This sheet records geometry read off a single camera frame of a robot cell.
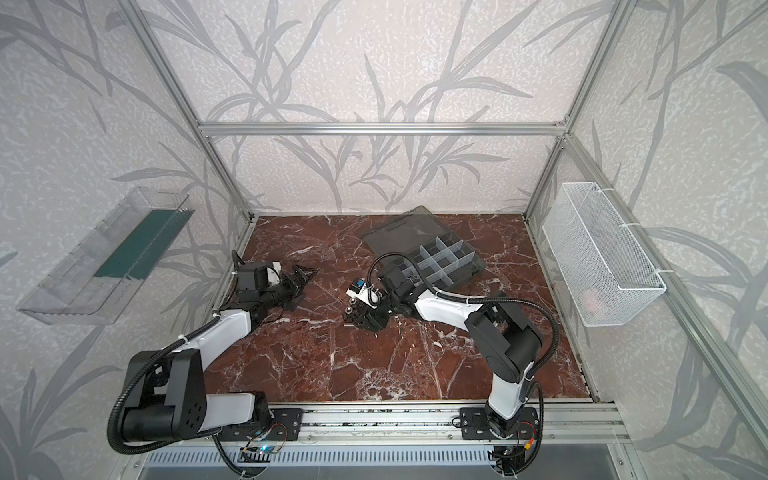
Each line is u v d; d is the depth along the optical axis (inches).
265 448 27.8
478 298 20.8
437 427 29.5
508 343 18.5
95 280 25.4
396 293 27.8
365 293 30.3
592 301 28.8
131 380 16.0
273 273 28.8
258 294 27.4
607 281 23.6
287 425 28.8
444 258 41.5
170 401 16.5
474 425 28.8
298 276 31.7
